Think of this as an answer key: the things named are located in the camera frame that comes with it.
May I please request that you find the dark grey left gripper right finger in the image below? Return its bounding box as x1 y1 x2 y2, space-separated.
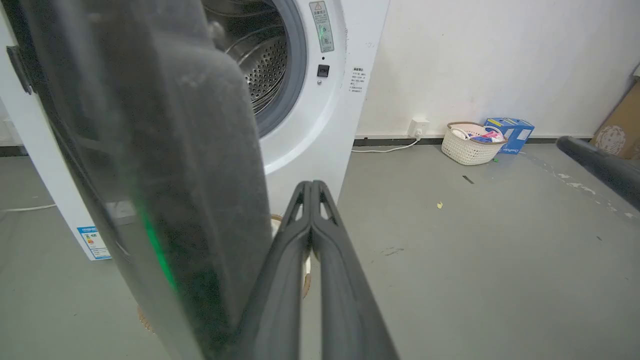
311 180 399 360

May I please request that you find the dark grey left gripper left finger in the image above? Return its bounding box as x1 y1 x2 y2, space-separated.
231 181 314 360

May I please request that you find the dark glass washing machine door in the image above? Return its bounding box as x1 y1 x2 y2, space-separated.
0 0 273 360

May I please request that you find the white front-load washing machine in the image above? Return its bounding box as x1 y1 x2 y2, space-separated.
0 0 391 261

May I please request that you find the white woven laundry basket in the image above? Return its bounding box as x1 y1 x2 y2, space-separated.
441 121 508 166

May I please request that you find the blue cardboard box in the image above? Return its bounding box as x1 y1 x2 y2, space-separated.
484 117 535 155

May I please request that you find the brown cardboard box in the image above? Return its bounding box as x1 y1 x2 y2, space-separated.
590 80 640 161

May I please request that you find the white power cable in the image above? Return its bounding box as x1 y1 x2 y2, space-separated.
351 136 421 154

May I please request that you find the white wall power socket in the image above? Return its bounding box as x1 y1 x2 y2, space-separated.
408 118 430 139

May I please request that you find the white floor cable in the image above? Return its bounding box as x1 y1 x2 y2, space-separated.
0 203 57 213

